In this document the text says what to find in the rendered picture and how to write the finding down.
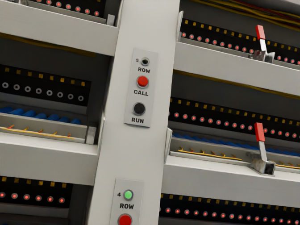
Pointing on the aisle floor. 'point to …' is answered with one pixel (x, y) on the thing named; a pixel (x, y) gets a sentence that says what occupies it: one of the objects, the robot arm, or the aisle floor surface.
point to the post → (92, 202)
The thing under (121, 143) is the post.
